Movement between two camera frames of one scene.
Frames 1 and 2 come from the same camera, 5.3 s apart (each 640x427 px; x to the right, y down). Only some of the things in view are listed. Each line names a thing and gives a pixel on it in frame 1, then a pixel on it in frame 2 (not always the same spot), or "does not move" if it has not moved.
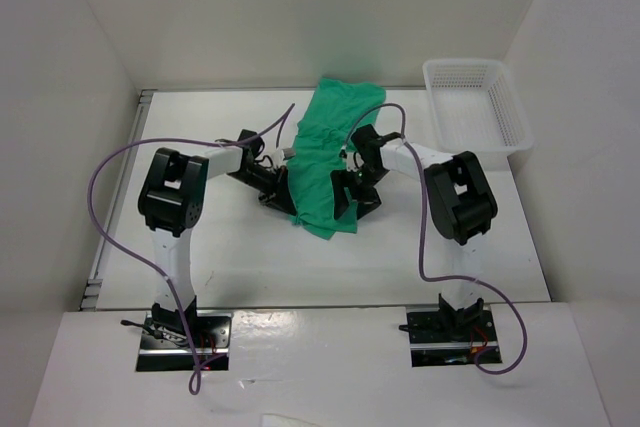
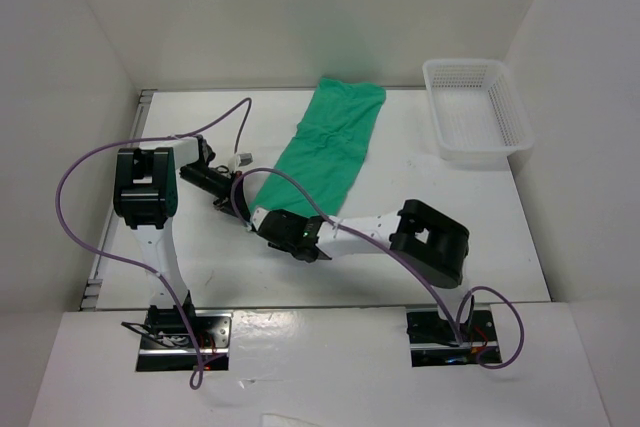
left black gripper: x=277 y=196 → x=224 y=203
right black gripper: x=340 y=180 → x=293 y=215
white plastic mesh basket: x=474 y=105 does not move
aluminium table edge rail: x=93 y=289 does not move
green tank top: x=332 y=111 does not move
